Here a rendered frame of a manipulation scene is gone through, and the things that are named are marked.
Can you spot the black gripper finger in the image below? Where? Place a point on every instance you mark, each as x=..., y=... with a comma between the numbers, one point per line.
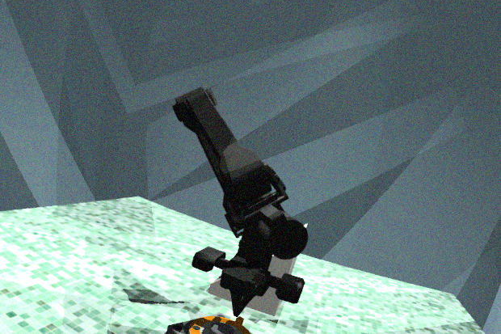
x=246, y=299
x=236, y=299

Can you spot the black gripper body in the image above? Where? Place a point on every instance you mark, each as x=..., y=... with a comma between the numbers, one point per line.
x=288, y=288

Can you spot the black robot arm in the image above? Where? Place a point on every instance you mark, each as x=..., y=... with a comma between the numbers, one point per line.
x=246, y=182

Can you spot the orange round plate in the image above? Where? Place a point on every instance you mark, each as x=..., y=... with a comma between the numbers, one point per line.
x=203, y=325

